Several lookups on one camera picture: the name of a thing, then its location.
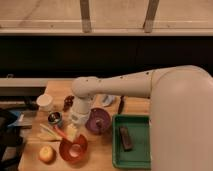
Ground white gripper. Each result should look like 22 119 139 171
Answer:
66 108 90 142

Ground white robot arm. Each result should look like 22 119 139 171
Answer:
69 65 213 171

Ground red bowl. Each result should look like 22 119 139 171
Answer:
59 134 88 164

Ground purple bowl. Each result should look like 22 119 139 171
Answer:
85 108 111 135

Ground small metal cup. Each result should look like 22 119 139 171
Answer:
48 112 63 128

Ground red grape bunch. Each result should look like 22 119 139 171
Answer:
63 95 74 112

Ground yellow apple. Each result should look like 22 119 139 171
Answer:
39 145 55 163

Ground white cup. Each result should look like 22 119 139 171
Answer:
36 94 53 112

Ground crumpled blue cloth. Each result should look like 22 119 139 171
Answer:
101 95 115 107

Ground brown chocolate bar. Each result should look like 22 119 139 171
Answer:
119 126 133 151

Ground green tray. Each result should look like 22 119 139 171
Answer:
112 114 151 169

